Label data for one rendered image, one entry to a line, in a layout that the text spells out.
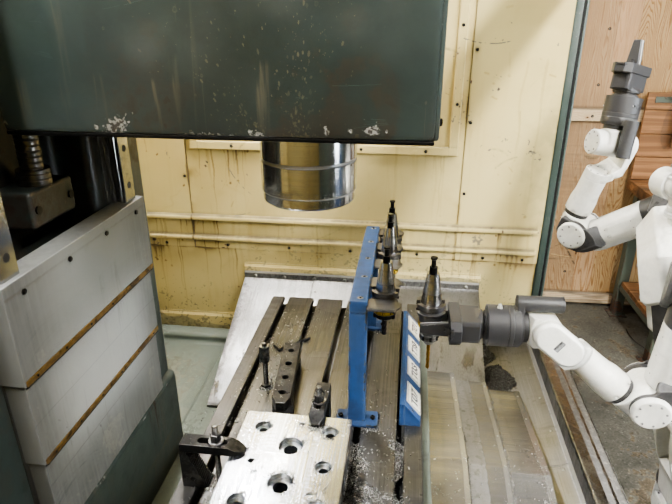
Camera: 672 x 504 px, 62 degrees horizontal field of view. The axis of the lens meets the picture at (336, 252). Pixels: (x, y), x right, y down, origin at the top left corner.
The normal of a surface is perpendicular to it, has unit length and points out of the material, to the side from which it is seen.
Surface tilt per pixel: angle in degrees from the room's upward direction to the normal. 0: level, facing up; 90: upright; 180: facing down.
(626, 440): 0
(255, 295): 24
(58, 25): 90
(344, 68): 90
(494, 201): 90
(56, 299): 90
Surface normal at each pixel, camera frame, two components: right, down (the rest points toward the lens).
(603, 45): -0.12, 0.39
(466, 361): -0.06, -0.69
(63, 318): 0.99, 0.05
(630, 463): 0.00, -0.92
